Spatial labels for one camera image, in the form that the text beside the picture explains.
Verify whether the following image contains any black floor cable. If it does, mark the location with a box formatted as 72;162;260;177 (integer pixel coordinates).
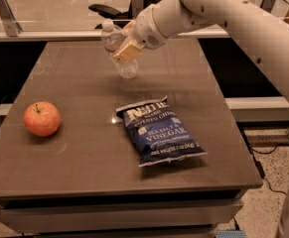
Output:
249;144;289;196

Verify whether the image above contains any blue kettle chips bag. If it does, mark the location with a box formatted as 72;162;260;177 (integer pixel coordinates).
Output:
116;97;207;168

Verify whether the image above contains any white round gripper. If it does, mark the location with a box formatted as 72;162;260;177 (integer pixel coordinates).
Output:
112;4;168;63

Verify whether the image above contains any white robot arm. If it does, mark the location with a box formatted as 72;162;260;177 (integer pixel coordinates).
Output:
113;0;289;102

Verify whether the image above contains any middle metal glass bracket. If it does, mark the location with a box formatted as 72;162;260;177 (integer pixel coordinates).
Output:
131;0;144;18

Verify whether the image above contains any left metal glass bracket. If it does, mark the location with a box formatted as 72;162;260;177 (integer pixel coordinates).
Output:
0;0;22;37

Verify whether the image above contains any black office chair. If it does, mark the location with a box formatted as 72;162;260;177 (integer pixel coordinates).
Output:
88;0;161;28

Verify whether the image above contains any grey table drawer unit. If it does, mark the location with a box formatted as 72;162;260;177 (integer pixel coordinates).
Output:
0;198;242;238

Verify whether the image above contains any red yellow apple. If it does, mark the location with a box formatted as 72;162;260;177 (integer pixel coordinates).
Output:
23;101;62;137

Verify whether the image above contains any glass barrier panel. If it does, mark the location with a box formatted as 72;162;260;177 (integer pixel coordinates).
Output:
0;0;289;33

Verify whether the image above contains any clear plastic water bottle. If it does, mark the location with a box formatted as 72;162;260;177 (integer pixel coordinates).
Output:
101;19;138;79

